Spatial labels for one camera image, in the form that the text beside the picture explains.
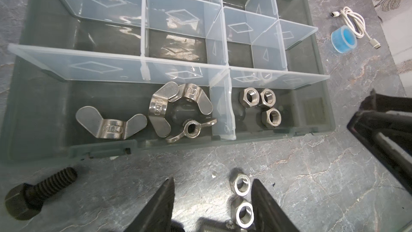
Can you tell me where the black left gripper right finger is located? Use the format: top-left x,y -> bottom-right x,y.
251,179 -> 299,232

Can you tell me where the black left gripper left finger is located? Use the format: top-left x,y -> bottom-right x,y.
124,178 -> 175,232

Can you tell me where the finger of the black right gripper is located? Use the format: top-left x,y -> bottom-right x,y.
347,90 -> 412,193

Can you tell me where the steel wing nut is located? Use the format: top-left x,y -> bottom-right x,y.
168,83 -> 213,115
166,118 -> 218,143
76,106 -> 148,140
148,82 -> 179,138

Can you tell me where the steel hex nut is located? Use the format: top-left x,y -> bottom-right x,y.
230,173 -> 251,197
259,88 -> 276,109
261,108 -> 282,128
231,197 -> 254,229
239,88 -> 260,108

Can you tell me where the blue tape roll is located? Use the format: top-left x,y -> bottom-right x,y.
331,25 -> 357,54

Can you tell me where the black hex bolt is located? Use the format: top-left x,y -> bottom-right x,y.
5,167 -> 77,221

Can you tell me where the grey plastic organizer box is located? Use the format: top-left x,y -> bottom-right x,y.
1,0 -> 335,164

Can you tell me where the white usb cable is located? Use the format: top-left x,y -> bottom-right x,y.
331,5 -> 382,49

